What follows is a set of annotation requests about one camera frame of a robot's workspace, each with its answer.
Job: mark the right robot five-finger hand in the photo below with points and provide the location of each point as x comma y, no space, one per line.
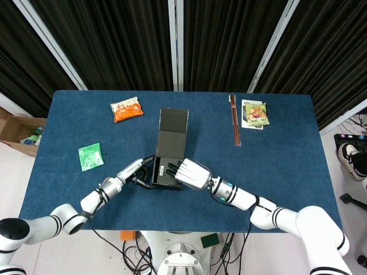
193,174

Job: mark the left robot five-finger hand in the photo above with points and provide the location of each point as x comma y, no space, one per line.
129,169

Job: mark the black folding box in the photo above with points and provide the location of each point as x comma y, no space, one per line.
172,137

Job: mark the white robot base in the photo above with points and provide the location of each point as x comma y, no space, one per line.
180,257

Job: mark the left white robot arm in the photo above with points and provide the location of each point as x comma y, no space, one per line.
43,226

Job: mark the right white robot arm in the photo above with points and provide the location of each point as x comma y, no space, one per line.
315,226

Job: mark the green sachet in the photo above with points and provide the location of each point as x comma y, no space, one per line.
90,157

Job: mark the blue table mat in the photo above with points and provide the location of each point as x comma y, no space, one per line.
229,143

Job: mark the orange snack packet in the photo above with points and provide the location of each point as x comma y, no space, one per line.
127,111

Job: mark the wrapped red-brown chopsticks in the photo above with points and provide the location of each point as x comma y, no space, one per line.
235,123

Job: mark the orange block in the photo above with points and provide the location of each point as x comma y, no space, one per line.
127,235

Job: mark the green block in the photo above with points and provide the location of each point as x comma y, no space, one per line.
210,240

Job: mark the green vegetable packet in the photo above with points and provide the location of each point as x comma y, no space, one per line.
257,114

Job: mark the brown cardboard carton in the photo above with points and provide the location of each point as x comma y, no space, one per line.
14,126

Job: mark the black pleated curtain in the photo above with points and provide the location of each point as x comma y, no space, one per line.
329,57
114,43
226,43
20,57

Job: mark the black and white shoe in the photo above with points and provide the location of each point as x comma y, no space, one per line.
351,161

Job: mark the black floor tool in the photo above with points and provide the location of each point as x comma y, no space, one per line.
352,200

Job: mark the black controller case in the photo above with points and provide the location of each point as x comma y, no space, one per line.
351,139

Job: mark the white metal frame post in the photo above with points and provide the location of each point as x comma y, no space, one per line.
175,43
344,117
51,43
275,48

